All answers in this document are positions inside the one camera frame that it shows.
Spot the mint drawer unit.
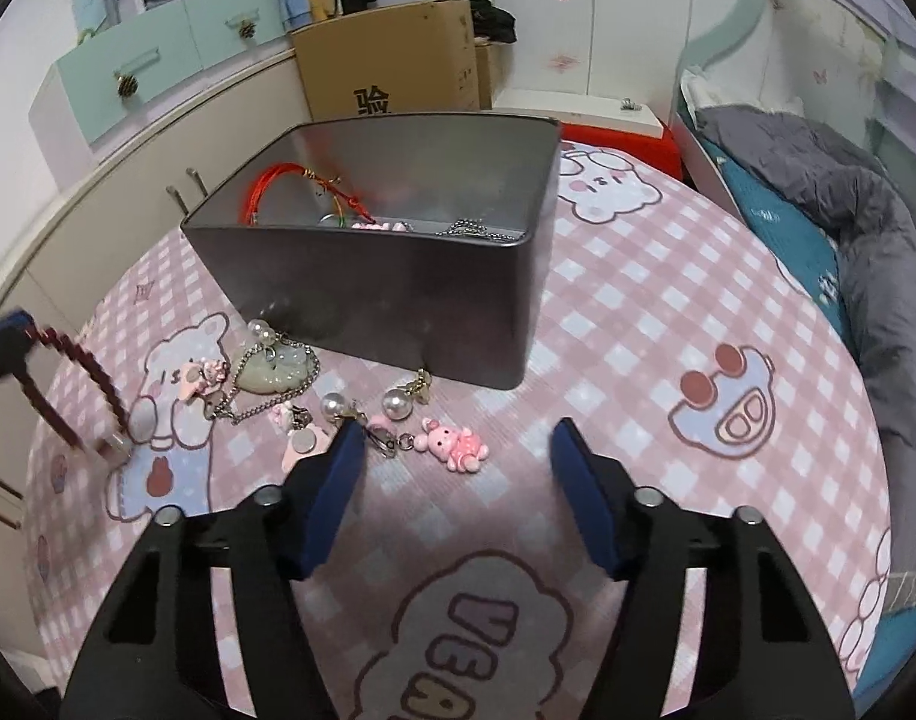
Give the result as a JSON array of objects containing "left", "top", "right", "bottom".
[{"left": 28, "top": 0, "right": 286, "bottom": 190}]

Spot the pink checkered bear tablecloth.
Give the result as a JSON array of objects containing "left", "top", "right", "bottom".
[{"left": 25, "top": 145, "right": 891, "bottom": 718}]

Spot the teal bed sheet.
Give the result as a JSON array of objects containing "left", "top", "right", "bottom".
[{"left": 686, "top": 119, "right": 916, "bottom": 709}]

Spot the cream low cabinet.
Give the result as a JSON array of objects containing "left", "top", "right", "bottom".
[{"left": 0, "top": 52, "right": 309, "bottom": 655}]

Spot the grey metal tin box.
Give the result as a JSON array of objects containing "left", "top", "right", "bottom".
[{"left": 181, "top": 112, "right": 561, "bottom": 390}]

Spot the red cord bracelet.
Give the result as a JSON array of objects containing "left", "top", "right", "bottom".
[{"left": 237, "top": 161, "right": 377, "bottom": 228}]

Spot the grey quilt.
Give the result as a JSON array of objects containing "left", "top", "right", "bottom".
[{"left": 694, "top": 104, "right": 916, "bottom": 613}]

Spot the mint green bunk bed frame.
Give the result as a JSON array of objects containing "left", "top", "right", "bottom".
[{"left": 676, "top": 0, "right": 916, "bottom": 203}]

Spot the pink flower keychain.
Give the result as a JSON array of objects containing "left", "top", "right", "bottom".
[{"left": 178, "top": 358, "right": 230, "bottom": 403}]

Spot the red storage bench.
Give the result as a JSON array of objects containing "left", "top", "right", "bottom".
[{"left": 493, "top": 85, "right": 686, "bottom": 182}]

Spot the jade pendant chain necklace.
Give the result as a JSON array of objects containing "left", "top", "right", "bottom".
[{"left": 205, "top": 336, "right": 322, "bottom": 425}]

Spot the black clothing behind box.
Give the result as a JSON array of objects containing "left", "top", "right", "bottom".
[{"left": 469, "top": 0, "right": 517, "bottom": 44}]

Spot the tall brown cardboard box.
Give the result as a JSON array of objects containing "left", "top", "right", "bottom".
[{"left": 291, "top": 0, "right": 479, "bottom": 121}]

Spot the pink bear charm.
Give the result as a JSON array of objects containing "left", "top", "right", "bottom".
[{"left": 414, "top": 418, "right": 490, "bottom": 475}]

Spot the silver chain necklace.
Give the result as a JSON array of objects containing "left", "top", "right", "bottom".
[{"left": 433, "top": 218, "right": 528, "bottom": 244}]

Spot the pearl earring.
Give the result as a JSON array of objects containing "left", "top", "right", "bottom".
[
  {"left": 320, "top": 392, "right": 398, "bottom": 458},
  {"left": 382, "top": 369, "right": 432, "bottom": 422}
]

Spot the pine cone drawer ornament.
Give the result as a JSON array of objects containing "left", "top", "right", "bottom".
[{"left": 116, "top": 73, "right": 139, "bottom": 99}]

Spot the dark red bead bracelet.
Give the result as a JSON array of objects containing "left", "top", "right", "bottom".
[{"left": 22, "top": 325, "right": 136, "bottom": 458}]

